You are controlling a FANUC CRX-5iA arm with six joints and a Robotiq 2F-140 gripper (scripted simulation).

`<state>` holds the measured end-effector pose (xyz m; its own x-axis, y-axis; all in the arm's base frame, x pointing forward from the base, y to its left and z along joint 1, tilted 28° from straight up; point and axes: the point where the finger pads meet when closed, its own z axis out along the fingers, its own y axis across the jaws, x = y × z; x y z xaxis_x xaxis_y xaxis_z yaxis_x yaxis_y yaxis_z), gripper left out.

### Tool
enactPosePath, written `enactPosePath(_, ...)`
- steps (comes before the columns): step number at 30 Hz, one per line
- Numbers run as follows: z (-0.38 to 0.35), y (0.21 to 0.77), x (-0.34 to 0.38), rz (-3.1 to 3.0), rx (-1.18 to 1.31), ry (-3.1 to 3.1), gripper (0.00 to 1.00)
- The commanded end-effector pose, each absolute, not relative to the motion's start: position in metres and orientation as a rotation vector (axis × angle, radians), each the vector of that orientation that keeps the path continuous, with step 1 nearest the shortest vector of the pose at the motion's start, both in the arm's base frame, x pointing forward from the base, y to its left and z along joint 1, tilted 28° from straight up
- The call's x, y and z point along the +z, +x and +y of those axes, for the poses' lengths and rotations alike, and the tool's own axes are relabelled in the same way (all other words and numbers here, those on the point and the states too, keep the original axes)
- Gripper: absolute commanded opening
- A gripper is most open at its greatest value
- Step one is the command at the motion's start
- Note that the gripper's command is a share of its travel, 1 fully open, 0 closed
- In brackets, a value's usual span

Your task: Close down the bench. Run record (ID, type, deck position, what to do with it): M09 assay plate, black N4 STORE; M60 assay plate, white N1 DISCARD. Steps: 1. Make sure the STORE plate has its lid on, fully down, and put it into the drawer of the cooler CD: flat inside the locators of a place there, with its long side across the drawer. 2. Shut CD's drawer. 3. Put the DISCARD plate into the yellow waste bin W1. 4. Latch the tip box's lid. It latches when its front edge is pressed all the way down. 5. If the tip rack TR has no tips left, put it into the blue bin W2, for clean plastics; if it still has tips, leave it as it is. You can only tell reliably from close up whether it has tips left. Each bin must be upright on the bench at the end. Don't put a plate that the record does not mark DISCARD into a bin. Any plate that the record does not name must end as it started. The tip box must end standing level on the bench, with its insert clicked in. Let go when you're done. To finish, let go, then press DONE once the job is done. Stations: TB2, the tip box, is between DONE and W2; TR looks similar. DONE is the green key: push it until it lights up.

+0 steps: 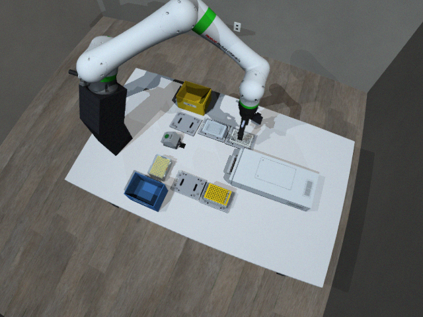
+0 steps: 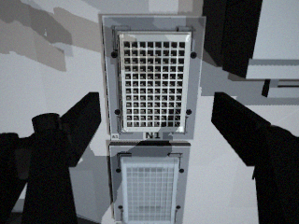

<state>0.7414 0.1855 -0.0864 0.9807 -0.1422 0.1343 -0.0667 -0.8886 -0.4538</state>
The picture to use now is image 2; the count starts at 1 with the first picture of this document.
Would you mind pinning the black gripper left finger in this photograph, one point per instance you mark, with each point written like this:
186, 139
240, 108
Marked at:
56, 144

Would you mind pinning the pale grey multiwell plate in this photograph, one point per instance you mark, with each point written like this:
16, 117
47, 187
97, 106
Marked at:
149, 198

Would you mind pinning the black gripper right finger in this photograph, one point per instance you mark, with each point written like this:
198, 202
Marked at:
273, 151

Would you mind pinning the white well plate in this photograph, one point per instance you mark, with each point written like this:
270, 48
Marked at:
154, 72

